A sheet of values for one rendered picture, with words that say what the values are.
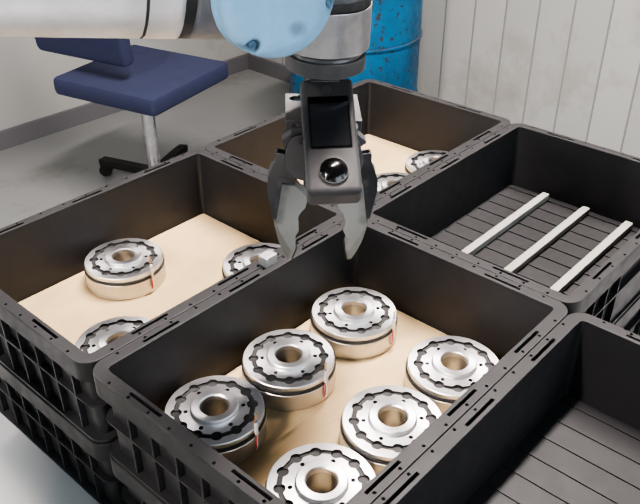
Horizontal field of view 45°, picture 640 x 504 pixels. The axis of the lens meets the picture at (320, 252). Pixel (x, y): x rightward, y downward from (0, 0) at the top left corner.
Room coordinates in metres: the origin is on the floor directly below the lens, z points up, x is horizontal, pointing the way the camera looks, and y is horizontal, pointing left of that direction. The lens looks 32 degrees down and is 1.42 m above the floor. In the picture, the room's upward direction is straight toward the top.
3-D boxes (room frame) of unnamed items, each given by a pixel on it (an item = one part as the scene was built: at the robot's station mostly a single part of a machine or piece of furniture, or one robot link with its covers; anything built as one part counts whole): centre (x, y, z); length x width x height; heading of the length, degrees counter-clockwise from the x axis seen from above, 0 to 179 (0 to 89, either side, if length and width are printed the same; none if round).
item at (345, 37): (0.67, 0.00, 1.22); 0.08 x 0.08 x 0.05
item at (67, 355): (0.81, 0.20, 0.92); 0.40 x 0.30 x 0.02; 138
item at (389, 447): (0.56, -0.07, 0.86); 0.10 x 0.10 x 0.01
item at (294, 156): (0.68, 0.00, 1.14); 0.09 x 0.08 x 0.12; 2
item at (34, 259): (0.81, 0.20, 0.87); 0.40 x 0.30 x 0.11; 138
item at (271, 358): (0.66, 0.03, 0.86); 0.05 x 0.05 x 0.01
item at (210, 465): (0.61, -0.02, 0.92); 0.40 x 0.30 x 0.02; 138
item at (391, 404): (0.56, -0.07, 0.86); 0.05 x 0.05 x 0.01
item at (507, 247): (0.91, -0.29, 0.87); 0.40 x 0.30 x 0.11; 138
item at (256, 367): (0.66, 0.03, 0.86); 0.10 x 0.10 x 0.01
